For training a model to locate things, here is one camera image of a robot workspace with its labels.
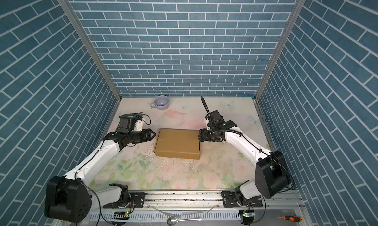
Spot brown cardboard box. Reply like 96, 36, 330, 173
154, 128, 200, 160

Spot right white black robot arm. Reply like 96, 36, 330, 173
198, 110, 292, 200

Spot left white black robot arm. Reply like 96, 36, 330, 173
44, 112, 156, 224

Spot lavender ceramic cup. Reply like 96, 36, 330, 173
150, 95, 170, 110

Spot clear plastic strip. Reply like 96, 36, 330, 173
147, 204, 219, 218

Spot metal spoon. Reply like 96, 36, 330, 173
166, 216, 202, 226

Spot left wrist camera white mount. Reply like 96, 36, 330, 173
133, 120, 144, 132

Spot green handled pliers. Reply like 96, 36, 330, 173
119, 112, 144, 119

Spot aluminium front rail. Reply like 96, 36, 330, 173
60, 190, 305, 210

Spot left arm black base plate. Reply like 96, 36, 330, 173
102, 192, 146, 210

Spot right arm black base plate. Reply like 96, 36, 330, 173
221, 191, 263, 208

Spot orange handled screwdriver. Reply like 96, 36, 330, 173
270, 215, 302, 222

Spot aluminium corner post left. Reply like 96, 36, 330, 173
57, 0, 122, 101

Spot aluminium corner post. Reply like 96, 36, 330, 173
255, 0, 306, 100
57, 0, 122, 101

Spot aluminium corner post right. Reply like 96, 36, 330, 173
255, 0, 306, 100

